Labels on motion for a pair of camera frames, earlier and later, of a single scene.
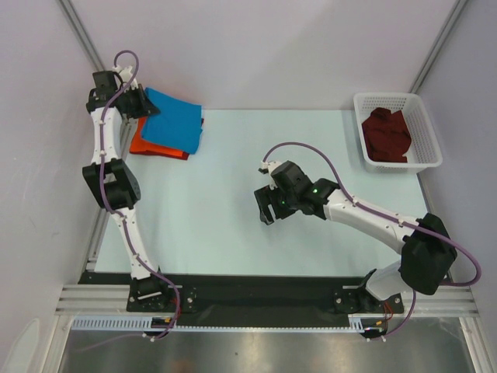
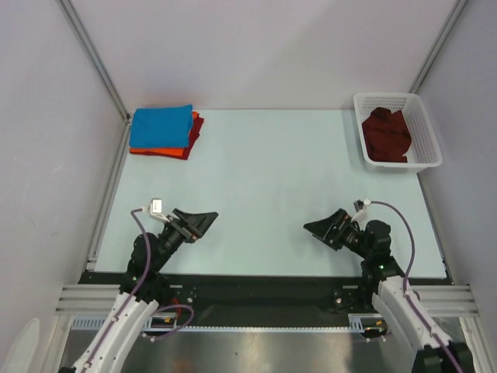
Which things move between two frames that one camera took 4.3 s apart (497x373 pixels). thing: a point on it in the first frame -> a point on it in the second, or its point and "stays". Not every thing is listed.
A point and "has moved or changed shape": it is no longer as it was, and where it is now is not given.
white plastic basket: (424, 151) stays
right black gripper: (263, 203) -> (334, 231)
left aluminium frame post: (82, 33) stays
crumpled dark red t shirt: (387, 136) stays
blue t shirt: (178, 124) has moved or changed shape
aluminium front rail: (88, 299) stays
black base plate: (249, 294) stays
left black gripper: (145, 107) -> (190, 225)
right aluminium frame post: (438, 47) stays
